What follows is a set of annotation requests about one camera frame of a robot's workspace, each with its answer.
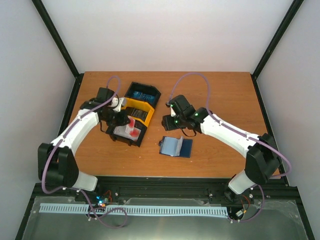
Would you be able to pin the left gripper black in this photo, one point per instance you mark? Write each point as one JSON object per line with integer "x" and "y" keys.
{"x": 123, "y": 120}

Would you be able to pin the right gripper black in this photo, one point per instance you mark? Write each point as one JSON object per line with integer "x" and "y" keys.
{"x": 167, "y": 125}

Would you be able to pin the white red cards stack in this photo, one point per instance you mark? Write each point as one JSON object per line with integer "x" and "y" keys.
{"x": 130, "y": 128}

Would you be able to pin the blue leather card holder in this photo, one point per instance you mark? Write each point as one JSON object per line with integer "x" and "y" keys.
{"x": 175, "y": 147}

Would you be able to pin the yellow bin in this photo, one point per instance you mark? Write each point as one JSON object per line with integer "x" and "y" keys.
{"x": 134, "y": 103}

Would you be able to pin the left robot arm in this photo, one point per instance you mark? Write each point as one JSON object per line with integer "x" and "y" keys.
{"x": 57, "y": 166}

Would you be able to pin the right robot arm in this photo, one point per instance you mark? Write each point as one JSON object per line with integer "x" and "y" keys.
{"x": 261, "y": 157}

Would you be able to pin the dark cards stack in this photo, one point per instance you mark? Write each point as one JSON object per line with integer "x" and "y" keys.
{"x": 140, "y": 114}

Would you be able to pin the blue cards stack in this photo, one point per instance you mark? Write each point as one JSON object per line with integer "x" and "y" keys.
{"x": 143, "y": 96}

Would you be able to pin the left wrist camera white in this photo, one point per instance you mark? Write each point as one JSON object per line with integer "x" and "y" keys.
{"x": 117, "y": 103}

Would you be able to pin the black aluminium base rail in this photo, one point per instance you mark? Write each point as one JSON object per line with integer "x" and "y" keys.
{"x": 209, "y": 190}

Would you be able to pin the light blue cable duct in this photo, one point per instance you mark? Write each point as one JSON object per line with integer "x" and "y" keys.
{"x": 141, "y": 210}

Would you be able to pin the black frame post left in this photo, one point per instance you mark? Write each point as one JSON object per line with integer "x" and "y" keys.
{"x": 44, "y": 15}

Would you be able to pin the black frame post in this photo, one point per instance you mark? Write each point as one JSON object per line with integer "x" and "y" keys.
{"x": 279, "y": 33}
{"x": 44, "y": 15}

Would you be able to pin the black frame post right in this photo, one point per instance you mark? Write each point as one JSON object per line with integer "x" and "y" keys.
{"x": 279, "y": 33}

